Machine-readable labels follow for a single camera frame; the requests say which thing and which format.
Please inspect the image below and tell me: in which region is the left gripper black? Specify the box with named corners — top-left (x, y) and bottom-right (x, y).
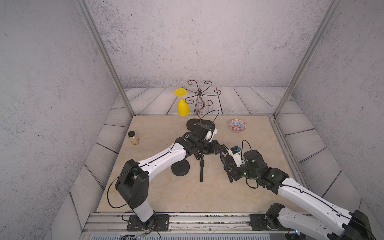
top-left (195, 139), bottom-right (226, 155)

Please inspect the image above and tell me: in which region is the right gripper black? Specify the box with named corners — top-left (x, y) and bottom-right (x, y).
top-left (222, 161), bottom-right (260, 182)

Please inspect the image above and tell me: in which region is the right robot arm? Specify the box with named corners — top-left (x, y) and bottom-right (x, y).
top-left (220, 148), bottom-right (376, 240)

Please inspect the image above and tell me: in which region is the dark oval stand base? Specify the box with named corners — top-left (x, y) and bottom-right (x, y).
top-left (187, 119), bottom-right (216, 132)

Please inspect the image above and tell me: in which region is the spare black microphone pole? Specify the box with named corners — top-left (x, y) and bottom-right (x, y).
top-left (195, 153), bottom-right (205, 183)

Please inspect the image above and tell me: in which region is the yellow plastic goblet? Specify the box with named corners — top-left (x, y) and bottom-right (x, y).
top-left (174, 88), bottom-right (190, 117)

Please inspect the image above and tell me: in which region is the red blue patterned bowl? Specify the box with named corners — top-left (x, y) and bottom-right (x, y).
top-left (229, 119), bottom-right (247, 133)

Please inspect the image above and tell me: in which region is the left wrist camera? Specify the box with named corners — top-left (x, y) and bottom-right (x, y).
top-left (205, 129), bottom-right (218, 142)

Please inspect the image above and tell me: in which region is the scrolled wire holder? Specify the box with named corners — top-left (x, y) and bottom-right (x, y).
top-left (185, 80), bottom-right (222, 119)

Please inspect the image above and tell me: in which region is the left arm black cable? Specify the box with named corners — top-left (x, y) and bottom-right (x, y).
top-left (106, 167), bottom-right (139, 210)

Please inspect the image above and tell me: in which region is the aluminium front rail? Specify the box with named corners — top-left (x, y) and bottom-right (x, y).
top-left (80, 213), bottom-right (316, 240)

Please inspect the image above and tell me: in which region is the aluminium left corner post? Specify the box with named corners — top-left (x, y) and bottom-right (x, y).
top-left (75, 0), bottom-right (135, 117)

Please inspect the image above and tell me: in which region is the aluminium corner post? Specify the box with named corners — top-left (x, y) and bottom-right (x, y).
top-left (273, 0), bottom-right (342, 119)
top-left (75, 0), bottom-right (135, 117)

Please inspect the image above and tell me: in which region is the aluminium right corner post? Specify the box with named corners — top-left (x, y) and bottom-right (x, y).
top-left (273, 0), bottom-right (342, 119)

